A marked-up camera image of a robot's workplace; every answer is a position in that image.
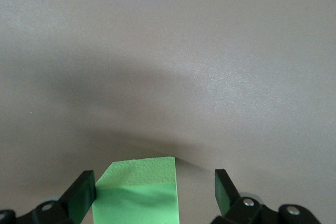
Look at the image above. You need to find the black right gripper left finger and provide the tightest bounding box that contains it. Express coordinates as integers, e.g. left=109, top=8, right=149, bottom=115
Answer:
left=0, top=170, right=97, bottom=224

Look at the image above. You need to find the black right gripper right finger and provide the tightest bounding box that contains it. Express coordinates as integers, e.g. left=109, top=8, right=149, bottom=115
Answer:
left=212, top=168, right=320, bottom=224

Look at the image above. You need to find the green foam block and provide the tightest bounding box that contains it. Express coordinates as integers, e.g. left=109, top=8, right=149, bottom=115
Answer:
left=92, top=156, right=180, bottom=224

